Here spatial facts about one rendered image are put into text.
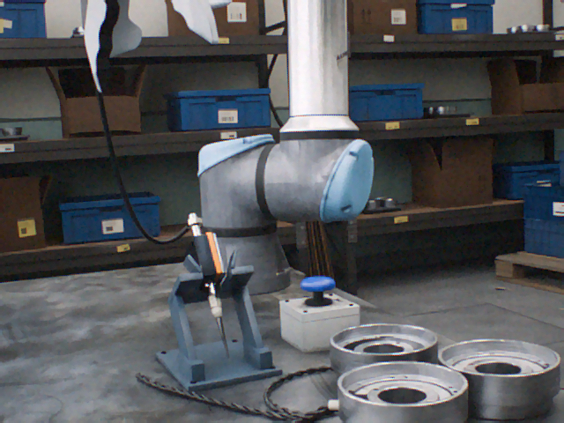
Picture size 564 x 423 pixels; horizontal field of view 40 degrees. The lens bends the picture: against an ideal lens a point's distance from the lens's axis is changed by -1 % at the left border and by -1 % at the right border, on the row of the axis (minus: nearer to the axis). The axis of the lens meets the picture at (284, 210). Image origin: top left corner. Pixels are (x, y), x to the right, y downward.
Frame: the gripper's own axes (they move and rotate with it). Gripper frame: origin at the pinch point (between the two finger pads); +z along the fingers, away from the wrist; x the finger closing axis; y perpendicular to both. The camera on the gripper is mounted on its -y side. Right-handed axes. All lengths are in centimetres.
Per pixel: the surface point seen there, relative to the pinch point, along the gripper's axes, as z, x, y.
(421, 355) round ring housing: 29.8, -10.7, 15.6
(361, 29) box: -75, 187, 337
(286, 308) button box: 25.3, 9.5, 21.6
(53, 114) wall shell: -64, 323, 215
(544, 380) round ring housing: 32.3, -22.1, 15.4
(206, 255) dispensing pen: 16.9, 9.6, 11.2
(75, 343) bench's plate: 24.5, 32.4, 8.3
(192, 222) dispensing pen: 13.3, 12.5, 12.9
